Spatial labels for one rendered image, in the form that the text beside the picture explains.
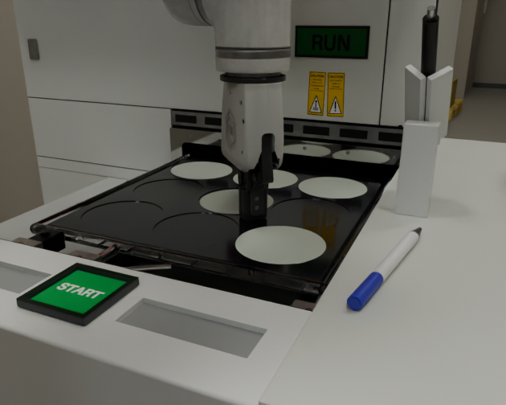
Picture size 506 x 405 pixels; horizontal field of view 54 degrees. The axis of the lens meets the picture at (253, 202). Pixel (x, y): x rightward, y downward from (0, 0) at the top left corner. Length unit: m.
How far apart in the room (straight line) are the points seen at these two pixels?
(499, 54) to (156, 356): 9.46
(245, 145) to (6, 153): 2.28
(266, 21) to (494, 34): 9.15
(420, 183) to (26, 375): 0.34
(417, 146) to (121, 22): 0.68
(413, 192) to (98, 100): 0.74
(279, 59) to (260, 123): 0.07
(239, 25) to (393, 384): 0.39
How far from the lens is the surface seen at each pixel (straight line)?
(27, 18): 1.17
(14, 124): 2.78
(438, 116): 0.49
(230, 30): 0.55
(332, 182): 0.78
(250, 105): 0.54
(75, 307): 0.34
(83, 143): 1.12
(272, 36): 0.55
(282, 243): 0.56
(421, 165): 0.47
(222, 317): 0.32
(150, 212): 0.66
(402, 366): 0.29
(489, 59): 9.67
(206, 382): 0.28
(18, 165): 2.81
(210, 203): 0.68
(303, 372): 0.27
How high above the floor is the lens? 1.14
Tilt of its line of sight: 20 degrees down
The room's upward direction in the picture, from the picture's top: straight up
